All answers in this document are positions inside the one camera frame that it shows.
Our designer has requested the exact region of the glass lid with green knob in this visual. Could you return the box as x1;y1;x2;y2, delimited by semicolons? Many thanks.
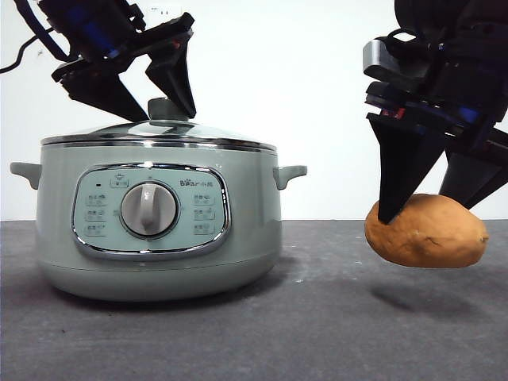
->
40;97;278;154

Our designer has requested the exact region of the brown potato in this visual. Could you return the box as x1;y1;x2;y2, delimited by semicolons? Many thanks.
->
364;193;490;269

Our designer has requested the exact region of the sage green electric cooking pot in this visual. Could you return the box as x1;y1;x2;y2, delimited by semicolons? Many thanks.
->
9;141;309;303

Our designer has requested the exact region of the black cable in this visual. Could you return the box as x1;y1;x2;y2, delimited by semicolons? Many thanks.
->
0;0;71;75

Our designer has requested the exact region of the white wall socket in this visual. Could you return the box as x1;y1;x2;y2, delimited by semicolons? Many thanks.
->
138;5;183;28

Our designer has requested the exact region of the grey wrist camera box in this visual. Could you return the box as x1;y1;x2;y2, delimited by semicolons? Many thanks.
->
362;36;434;87

